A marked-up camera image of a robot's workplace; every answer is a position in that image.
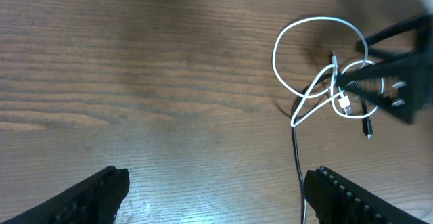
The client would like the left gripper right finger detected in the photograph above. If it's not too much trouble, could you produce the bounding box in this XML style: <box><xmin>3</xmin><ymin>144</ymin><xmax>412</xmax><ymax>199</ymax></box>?
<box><xmin>304</xmin><ymin>166</ymin><xmax>427</xmax><ymax>224</ymax></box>

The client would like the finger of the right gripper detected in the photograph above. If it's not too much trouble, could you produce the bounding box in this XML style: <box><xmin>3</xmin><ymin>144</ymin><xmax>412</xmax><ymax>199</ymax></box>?
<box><xmin>337</xmin><ymin>54</ymin><xmax>432</xmax><ymax>124</ymax></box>
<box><xmin>355</xmin><ymin>13</ymin><xmax>432</xmax><ymax>61</ymax></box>

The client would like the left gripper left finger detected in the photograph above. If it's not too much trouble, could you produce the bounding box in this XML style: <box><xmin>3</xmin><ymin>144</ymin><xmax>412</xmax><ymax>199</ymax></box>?
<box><xmin>6</xmin><ymin>166</ymin><xmax>130</xmax><ymax>224</ymax></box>

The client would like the short black usb cable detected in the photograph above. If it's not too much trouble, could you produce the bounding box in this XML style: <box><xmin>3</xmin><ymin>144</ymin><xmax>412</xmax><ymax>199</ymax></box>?
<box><xmin>344</xmin><ymin>80</ymin><xmax>373</xmax><ymax>139</ymax></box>

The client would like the white usb cable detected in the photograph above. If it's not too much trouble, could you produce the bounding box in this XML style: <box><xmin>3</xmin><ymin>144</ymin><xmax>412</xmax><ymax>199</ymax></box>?
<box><xmin>271</xmin><ymin>16</ymin><xmax>386</xmax><ymax>128</ymax></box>

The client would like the long black usb cable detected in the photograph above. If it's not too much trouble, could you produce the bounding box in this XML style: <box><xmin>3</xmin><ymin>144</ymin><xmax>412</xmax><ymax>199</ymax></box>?
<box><xmin>273</xmin><ymin>71</ymin><xmax>339</xmax><ymax>224</ymax></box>

